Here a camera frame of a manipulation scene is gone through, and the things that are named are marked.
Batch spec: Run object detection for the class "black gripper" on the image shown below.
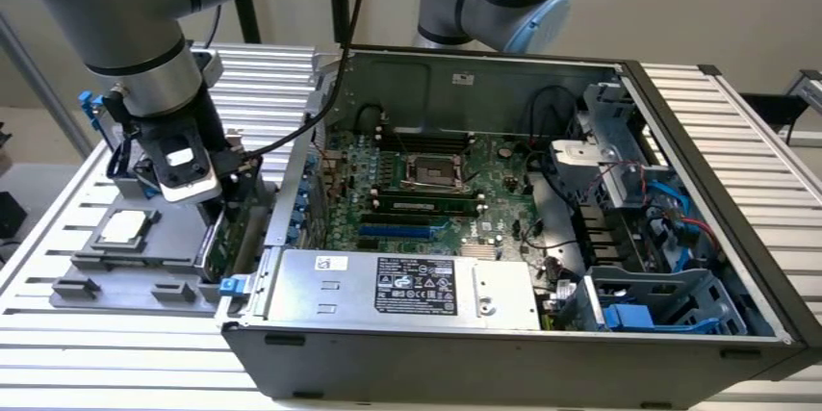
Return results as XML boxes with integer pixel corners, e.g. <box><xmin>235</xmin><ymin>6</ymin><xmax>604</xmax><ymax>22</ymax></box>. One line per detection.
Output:
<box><xmin>188</xmin><ymin>83</ymin><xmax>244</xmax><ymax>182</ymax></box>

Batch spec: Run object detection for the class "green graphics card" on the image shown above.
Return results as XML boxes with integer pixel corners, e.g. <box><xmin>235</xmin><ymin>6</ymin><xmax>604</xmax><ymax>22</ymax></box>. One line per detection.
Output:
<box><xmin>196</xmin><ymin>126</ymin><xmax>276</xmax><ymax>286</ymax></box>

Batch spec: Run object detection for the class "blue rack clip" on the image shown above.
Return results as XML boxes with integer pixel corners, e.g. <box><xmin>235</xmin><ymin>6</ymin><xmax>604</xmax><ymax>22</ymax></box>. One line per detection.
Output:
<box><xmin>77</xmin><ymin>90</ymin><xmax>105</xmax><ymax>124</ymax></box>

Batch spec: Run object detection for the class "silver CPU chip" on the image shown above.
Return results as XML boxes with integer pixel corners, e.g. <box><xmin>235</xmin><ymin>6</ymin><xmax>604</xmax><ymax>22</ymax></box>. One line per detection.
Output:
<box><xmin>100</xmin><ymin>211</ymin><xmax>161</xmax><ymax>244</ymax></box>

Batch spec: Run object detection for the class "blue case latch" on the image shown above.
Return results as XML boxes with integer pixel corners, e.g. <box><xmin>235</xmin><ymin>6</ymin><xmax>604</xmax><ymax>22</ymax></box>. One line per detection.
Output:
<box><xmin>220</xmin><ymin>274</ymin><xmax>251</xmax><ymax>297</ymax></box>

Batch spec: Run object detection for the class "grey parts rack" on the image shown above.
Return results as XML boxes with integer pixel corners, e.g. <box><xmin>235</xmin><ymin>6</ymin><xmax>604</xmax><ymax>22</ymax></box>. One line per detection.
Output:
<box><xmin>49</xmin><ymin>173</ymin><xmax>275</xmax><ymax>310</ymax></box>

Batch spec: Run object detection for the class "CPU socket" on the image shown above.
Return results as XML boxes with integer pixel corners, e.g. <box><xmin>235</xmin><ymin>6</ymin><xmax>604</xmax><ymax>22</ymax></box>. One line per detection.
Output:
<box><xmin>395</xmin><ymin>152</ymin><xmax>471</xmax><ymax>192</ymax></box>

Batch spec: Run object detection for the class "blue expansion slot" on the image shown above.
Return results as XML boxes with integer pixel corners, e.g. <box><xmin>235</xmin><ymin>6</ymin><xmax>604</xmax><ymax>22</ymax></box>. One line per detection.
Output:
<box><xmin>357</xmin><ymin>222</ymin><xmax>452</xmax><ymax>243</ymax></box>

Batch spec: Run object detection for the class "green RAM stick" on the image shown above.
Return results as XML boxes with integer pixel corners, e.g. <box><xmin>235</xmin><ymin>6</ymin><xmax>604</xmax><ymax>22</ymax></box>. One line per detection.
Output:
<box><xmin>369</xmin><ymin>195</ymin><xmax>480</xmax><ymax>216</ymax></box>

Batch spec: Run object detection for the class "black box on floor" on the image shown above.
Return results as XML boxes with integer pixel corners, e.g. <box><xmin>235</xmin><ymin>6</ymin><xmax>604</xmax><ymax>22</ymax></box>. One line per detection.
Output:
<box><xmin>0</xmin><ymin>191</ymin><xmax>28</xmax><ymax>240</ymax></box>

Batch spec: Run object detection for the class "silver power supply unit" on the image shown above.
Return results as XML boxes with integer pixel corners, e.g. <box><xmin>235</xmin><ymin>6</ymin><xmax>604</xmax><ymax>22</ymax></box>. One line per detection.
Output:
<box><xmin>260</xmin><ymin>248</ymin><xmax>542</xmax><ymax>331</ymax></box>

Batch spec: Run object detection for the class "green motherboard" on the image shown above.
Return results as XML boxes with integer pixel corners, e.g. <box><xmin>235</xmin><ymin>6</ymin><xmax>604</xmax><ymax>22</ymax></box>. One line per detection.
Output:
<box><xmin>312</xmin><ymin>130</ymin><xmax>558</xmax><ymax>259</ymax></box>

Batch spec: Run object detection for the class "silver chipset heatsink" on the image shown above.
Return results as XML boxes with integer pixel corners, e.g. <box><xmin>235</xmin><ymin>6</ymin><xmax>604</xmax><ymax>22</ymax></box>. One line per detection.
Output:
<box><xmin>458</xmin><ymin>243</ymin><xmax>503</xmax><ymax>259</ymax></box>

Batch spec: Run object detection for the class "black open PC case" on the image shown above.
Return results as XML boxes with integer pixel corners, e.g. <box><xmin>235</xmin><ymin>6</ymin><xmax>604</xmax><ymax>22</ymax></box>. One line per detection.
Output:
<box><xmin>215</xmin><ymin>46</ymin><xmax>809</xmax><ymax>403</ymax></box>

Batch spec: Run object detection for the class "grey metal drive cage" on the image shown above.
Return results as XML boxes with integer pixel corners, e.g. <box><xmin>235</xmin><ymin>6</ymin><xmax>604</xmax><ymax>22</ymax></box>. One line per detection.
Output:
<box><xmin>550</xmin><ymin>81</ymin><xmax>672</xmax><ymax>211</ymax></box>

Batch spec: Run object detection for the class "grey plastic disk bay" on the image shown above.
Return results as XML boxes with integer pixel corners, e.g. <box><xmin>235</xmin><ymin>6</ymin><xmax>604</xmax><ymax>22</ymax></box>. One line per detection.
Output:
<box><xmin>563</xmin><ymin>264</ymin><xmax>751</xmax><ymax>336</ymax></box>

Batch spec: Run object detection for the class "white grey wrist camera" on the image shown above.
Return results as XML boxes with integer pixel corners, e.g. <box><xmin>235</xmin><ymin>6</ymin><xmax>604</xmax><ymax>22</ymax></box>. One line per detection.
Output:
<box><xmin>136</xmin><ymin>117</ymin><xmax>224</xmax><ymax>204</ymax></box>

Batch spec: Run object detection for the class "black short looped wire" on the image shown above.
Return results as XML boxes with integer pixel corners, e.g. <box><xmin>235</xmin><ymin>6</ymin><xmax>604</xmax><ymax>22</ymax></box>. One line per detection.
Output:
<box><xmin>355</xmin><ymin>102</ymin><xmax>388</xmax><ymax>134</ymax></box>

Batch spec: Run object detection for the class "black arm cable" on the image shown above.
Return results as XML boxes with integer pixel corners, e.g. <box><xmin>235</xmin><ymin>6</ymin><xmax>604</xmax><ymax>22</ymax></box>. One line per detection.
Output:
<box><xmin>241</xmin><ymin>0</ymin><xmax>368</xmax><ymax>163</ymax></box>

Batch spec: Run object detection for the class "black looped power wire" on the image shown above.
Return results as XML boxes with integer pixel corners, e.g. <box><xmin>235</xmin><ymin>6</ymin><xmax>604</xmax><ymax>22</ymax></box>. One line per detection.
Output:
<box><xmin>527</xmin><ymin>85</ymin><xmax>583</xmax><ymax>143</ymax></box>

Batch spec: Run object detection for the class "blue data wire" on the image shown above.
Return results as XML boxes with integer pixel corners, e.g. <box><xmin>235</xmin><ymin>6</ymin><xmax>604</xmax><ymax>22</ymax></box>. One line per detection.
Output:
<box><xmin>644</xmin><ymin>179</ymin><xmax>707</xmax><ymax>270</ymax></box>

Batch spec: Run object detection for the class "red data wire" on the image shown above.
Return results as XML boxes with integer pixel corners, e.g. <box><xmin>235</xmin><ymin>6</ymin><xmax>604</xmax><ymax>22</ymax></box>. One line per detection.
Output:
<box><xmin>667</xmin><ymin>217</ymin><xmax>719</xmax><ymax>258</ymax></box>

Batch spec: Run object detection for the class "aluminium frame rail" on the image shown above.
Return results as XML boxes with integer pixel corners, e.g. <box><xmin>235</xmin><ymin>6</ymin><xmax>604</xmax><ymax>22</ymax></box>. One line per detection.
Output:
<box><xmin>774</xmin><ymin>68</ymin><xmax>822</xmax><ymax>145</ymax></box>

